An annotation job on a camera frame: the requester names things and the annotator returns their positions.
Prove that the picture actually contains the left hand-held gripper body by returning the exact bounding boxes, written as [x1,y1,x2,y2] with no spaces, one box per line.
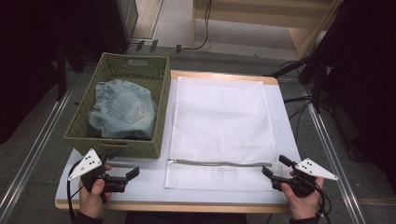
[67,148,129,193]

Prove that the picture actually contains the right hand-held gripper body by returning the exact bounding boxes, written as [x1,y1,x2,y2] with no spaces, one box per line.
[270,158,339,199]

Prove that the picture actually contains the light blue denim jeans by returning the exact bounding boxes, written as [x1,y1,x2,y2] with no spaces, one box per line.
[88,78,159,141]

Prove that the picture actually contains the white mesh laundry bag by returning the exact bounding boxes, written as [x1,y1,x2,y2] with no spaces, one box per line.
[163,76,279,192]

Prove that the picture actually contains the green woven basket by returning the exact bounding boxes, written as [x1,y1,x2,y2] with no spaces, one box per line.
[63,51,172,160]

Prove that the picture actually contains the person's left hand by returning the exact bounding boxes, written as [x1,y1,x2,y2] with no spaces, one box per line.
[78,163,113,219]

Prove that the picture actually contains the person's right hand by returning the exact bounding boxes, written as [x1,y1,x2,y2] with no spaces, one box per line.
[279,171,326,221]

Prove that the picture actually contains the person's dark lap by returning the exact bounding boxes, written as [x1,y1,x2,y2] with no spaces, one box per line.
[124,211,248,224]

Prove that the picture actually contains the black tripod stand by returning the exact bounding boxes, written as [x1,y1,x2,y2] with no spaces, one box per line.
[264,50,331,113]

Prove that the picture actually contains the dark cabinet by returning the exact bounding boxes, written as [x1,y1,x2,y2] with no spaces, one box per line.
[94,0,140,53]

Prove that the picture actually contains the light wooden shelf unit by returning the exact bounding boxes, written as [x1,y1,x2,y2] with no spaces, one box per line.
[191,0,344,60]

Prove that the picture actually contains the metal floor rail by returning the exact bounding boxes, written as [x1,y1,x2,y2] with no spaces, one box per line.
[306,102,367,224]
[0,88,74,224]

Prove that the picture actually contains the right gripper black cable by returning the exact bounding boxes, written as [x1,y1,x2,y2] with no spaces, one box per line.
[312,182,332,218]

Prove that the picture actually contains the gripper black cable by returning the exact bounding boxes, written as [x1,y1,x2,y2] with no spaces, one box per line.
[312,182,332,218]
[66,161,82,223]

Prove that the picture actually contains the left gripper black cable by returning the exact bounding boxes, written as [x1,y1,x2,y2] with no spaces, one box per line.
[66,161,82,223]

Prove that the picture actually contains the black floor cables bundle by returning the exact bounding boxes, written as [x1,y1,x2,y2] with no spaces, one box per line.
[282,95,313,138]

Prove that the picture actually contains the thin black floor cable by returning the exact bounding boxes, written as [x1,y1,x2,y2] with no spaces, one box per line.
[174,0,213,52]

